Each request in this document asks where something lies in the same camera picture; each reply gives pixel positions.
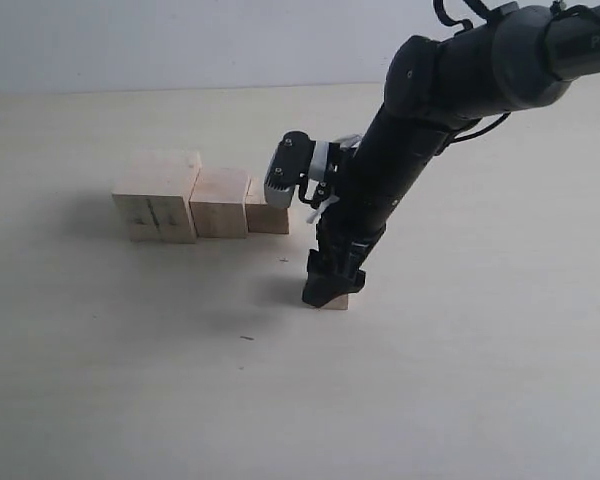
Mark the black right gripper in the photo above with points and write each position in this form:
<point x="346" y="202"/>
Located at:
<point x="389" y="159"/>

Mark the smallest wooden cube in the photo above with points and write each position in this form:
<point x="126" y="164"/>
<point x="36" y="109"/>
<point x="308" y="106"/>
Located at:
<point x="340" y="303"/>

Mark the third largest wooden cube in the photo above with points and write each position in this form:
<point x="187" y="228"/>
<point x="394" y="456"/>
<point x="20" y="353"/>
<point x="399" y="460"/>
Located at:
<point x="262" y="218"/>

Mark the second largest wooden cube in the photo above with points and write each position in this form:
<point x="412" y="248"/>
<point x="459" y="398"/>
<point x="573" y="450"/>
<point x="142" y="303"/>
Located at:
<point x="218" y="203"/>

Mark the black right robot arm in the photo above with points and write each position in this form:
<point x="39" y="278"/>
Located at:
<point x="520" y="58"/>

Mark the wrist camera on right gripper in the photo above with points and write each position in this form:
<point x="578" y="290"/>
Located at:
<point x="289" y="162"/>

